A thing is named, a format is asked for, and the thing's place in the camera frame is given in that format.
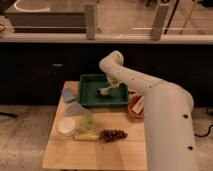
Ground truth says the green plastic tray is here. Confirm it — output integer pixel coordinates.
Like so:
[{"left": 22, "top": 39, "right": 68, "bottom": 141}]
[{"left": 77, "top": 74, "right": 129, "bottom": 108}]

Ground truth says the grey triangular cloth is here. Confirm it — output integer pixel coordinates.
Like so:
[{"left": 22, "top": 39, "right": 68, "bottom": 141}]
[{"left": 65, "top": 101, "right": 90, "bottom": 116}]

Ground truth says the white round lid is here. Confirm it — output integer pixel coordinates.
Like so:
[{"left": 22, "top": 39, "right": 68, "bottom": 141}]
[{"left": 58, "top": 117, "right": 76, "bottom": 136}]

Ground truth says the white box in bowl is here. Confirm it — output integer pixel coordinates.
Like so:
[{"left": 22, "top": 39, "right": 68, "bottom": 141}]
[{"left": 132, "top": 96, "right": 144, "bottom": 114}]

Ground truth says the black floor cable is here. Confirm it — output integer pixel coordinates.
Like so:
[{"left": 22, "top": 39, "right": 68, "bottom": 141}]
[{"left": 194, "top": 123, "right": 213, "bottom": 138}]

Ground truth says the dark grape bunch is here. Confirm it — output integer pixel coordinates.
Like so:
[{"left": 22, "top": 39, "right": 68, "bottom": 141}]
[{"left": 99, "top": 130, "right": 128, "bottom": 143}]

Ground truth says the green translucent cup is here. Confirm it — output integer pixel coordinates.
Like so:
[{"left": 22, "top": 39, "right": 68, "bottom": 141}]
[{"left": 80, "top": 114, "right": 94, "bottom": 129}]

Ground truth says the orange terracotta bowl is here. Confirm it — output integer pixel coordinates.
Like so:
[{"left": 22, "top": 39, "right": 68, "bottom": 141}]
[{"left": 126, "top": 95, "right": 144, "bottom": 122}]

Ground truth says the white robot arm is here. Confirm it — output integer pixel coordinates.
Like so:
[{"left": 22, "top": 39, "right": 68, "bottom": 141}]
[{"left": 99, "top": 51, "right": 200, "bottom": 171}]

